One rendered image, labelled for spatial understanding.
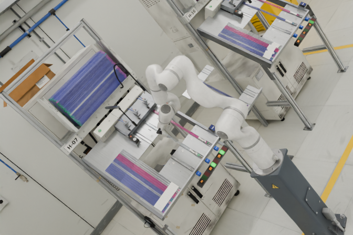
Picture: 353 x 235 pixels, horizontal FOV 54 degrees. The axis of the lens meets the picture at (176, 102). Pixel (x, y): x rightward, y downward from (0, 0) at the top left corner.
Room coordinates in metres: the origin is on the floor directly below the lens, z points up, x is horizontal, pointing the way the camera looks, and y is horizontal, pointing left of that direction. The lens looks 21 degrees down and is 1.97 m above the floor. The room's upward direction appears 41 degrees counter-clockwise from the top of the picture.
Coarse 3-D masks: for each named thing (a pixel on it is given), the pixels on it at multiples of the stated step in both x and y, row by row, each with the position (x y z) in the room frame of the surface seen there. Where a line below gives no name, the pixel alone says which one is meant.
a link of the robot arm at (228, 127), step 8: (224, 112) 1.59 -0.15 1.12; (232, 112) 1.56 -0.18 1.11; (224, 120) 1.54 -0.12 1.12; (232, 120) 1.53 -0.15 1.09; (240, 120) 1.54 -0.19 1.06; (216, 128) 1.55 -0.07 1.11; (224, 128) 1.51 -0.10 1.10; (232, 128) 1.50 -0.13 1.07; (240, 128) 1.53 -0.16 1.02; (248, 128) 1.59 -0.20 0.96; (224, 136) 1.52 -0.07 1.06; (232, 136) 1.50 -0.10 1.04; (240, 136) 1.51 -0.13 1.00; (248, 136) 1.53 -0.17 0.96; (256, 136) 1.55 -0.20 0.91; (240, 144) 1.58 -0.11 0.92; (248, 144) 1.54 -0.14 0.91
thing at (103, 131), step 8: (136, 88) 2.54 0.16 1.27; (128, 96) 2.51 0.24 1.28; (136, 96) 2.49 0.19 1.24; (120, 104) 2.47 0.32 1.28; (128, 104) 2.45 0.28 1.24; (112, 112) 2.44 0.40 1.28; (120, 112) 2.42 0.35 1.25; (104, 120) 2.41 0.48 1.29; (112, 120) 2.39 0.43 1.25; (104, 128) 2.36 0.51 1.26; (112, 128) 2.38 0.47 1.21; (96, 136) 2.39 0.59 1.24; (104, 136) 2.34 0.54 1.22
